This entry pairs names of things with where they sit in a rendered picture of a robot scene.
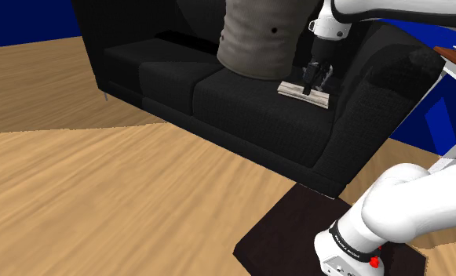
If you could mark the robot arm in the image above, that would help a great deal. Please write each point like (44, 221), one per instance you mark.
(411, 206)

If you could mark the pale wooden flat board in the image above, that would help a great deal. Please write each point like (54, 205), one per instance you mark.
(294, 91)

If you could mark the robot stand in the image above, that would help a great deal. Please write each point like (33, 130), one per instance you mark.
(300, 237)

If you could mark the grey cushion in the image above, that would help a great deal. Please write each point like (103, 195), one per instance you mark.
(260, 38)

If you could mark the black sofa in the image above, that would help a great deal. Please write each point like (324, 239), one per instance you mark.
(250, 111)

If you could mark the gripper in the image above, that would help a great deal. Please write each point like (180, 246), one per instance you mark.
(322, 50)

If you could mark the white table with brown top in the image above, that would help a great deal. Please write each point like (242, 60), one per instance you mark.
(455, 72)

